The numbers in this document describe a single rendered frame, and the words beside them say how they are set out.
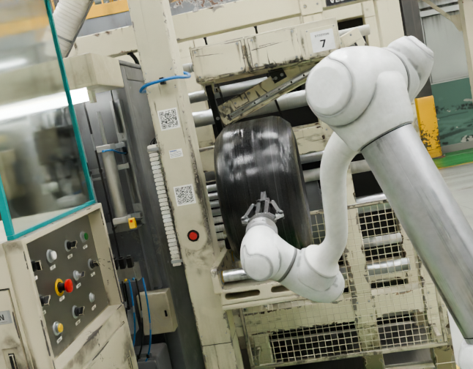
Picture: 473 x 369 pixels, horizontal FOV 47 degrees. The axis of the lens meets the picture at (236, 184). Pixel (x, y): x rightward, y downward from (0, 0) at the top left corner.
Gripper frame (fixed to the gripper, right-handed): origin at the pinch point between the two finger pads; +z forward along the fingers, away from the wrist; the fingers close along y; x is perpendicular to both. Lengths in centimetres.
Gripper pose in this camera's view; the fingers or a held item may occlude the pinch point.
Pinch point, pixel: (263, 200)
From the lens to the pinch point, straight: 173.7
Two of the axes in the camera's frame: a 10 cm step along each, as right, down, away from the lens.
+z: 0.7, -3.9, 9.2
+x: 2.2, 9.1, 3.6
